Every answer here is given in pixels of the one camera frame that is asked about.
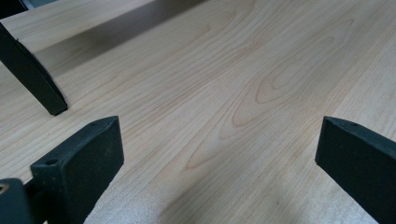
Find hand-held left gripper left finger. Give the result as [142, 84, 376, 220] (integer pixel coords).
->
[30, 116, 125, 224]

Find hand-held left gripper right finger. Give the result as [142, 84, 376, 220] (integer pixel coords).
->
[314, 116, 396, 224]

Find black stand leg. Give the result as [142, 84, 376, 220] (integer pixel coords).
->
[0, 21, 69, 117]

